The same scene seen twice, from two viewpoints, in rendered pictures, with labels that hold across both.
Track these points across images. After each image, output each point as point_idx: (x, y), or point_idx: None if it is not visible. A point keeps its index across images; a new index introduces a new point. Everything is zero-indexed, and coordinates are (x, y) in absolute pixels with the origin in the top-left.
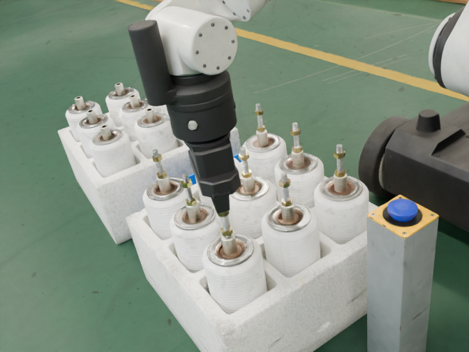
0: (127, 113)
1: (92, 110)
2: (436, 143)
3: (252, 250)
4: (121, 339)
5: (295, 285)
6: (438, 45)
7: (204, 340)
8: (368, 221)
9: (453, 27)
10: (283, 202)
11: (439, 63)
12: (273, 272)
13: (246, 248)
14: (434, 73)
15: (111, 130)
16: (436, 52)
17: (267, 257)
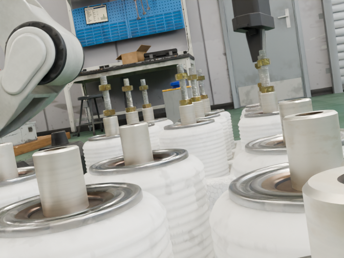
0: (144, 192)
1: (293, 116)
2: (23, 160)
3: (253, 104)
4: None
5: (237, 140)
6: (60, 36)
7: None
8: (191, 89)
9: (52, 26)
10: (207, 94)
11: (65, 48)
12: (241, 143)
13: (255, 104)
14: (51, 65)
15: (274, 146)
16: (62, 40)
17: (234, 144)
